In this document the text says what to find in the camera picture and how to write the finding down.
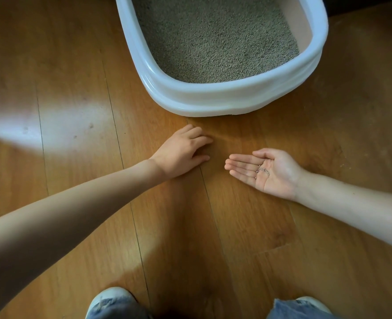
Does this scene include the person's left forearm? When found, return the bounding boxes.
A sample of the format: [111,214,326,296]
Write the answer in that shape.
[0,159,167,319]

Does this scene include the white oval litter box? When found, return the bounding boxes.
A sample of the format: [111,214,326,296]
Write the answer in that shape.
[114,0,329,117]

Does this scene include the grey cat litter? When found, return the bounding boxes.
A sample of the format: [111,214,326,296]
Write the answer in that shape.
[130,0,300,84]

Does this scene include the litter grains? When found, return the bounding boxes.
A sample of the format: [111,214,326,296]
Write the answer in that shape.
[254,165,271,180]

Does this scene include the person's right hand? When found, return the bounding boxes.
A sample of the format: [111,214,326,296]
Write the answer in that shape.
[224,148,306,202]

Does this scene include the dark wall baseboard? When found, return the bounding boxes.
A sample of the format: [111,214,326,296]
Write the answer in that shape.
[324,0,392,19]

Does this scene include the person's left hand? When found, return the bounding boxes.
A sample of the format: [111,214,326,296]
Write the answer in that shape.
[148,124,214,182]

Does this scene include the person's grey right shoe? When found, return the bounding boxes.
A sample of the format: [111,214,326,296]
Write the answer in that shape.
[295,296,332,315]

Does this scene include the person's blue jeans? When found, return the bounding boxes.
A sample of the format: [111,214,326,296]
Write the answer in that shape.
[86,295,343,319]

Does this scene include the person's right forearm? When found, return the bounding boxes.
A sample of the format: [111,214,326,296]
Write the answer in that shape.
[295,171,392,255]

